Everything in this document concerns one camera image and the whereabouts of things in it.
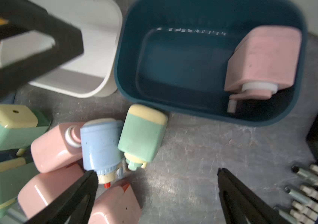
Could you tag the blue pencil sharpener centre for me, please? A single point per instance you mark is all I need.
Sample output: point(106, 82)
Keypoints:
point(100, 153)

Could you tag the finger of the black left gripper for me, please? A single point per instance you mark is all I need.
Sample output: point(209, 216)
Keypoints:
point(24, 16)

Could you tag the pink pencil sharpener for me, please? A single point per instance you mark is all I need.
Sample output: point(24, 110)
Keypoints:
point(44, 188)
point(58, 147)
point(263, 63)
point(116, 205)

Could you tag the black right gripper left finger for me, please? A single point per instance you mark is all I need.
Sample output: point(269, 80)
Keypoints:
point(74, 206)

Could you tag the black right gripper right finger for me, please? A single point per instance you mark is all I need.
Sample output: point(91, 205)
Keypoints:
point(240, 205)

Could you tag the white plastic storage box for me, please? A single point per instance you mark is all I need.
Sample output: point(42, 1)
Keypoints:
point(92, 73)

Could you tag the rack of metal bits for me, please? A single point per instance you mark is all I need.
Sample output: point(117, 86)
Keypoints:
point(313, 179)

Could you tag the dark teal storage box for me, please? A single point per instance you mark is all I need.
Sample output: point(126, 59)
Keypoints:
point(173, 55)

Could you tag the green pencil sharpener upper right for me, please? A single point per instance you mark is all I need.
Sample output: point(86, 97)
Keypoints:
point(142, 135)

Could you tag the green pencil sharpener middle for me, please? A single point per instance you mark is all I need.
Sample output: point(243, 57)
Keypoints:
point(20, 125)

